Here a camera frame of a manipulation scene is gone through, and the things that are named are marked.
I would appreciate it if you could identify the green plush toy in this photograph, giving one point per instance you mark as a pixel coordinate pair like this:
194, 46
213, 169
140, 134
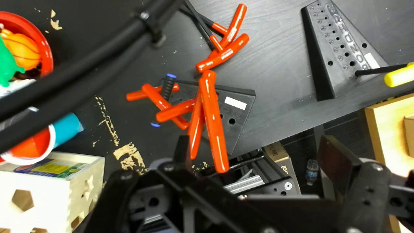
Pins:
6, 65

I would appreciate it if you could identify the small orange hex key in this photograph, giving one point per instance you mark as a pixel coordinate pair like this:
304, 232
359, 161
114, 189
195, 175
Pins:
215, 43
220, 29

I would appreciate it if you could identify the wooden shape sorter box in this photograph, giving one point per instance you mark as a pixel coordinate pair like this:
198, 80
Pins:
52, 194

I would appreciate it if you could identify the white cup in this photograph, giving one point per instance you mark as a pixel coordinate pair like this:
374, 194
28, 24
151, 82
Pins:
30, 149

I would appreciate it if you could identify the aluminium frame rail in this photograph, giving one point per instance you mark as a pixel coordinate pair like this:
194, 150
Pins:
262, 172

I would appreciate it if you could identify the black hex key holder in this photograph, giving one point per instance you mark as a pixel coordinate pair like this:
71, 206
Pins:
234, 121
340, 47

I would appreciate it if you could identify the teal tube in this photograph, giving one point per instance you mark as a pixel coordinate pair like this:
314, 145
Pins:
68, 127

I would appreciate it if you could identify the orange toy ball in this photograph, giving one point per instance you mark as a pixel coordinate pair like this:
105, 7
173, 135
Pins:
20, 52

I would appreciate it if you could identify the red bowl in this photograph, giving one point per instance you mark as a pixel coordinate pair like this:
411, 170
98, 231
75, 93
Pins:
40, 36

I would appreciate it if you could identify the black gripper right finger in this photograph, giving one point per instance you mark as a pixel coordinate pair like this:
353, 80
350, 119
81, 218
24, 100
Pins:
340, 169

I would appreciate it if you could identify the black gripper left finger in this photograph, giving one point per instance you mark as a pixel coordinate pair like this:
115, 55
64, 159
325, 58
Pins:
181, 150

